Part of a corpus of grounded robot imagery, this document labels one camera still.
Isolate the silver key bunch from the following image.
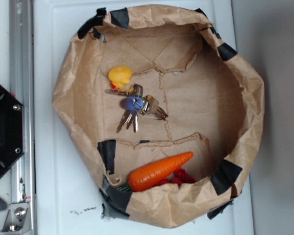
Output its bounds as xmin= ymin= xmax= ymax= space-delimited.
xmin=105 ymin=84 xmax=168 ymax=133

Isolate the brown paper bag bin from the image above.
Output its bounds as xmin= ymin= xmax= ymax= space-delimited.
xmin=52 ymin=4 xmax=265 ymax=228

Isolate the yellow rubber duck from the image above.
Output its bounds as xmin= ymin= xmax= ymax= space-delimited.
xmin=108 ymin=66 xmax=132 ymax=90

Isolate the orange plastic carrot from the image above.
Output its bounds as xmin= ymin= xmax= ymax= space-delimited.
xmin=118 ymin=152 xmax=194 ymax=192

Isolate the red raspberry toy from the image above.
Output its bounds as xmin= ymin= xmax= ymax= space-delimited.
xmin=155 ymin=168 xmax=196 ymax=186

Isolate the aluminium frame rail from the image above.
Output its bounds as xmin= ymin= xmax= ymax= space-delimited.
xmin=9 ymin=0 xmax=37 ymax=235

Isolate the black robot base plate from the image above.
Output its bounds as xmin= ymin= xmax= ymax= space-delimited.
xmin=0 ymin=84 xmax=24 ymax=179

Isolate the metal corner bracket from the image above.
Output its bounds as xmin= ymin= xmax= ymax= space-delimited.
xmin=0 ymin=202 xmax=31 ymax=235

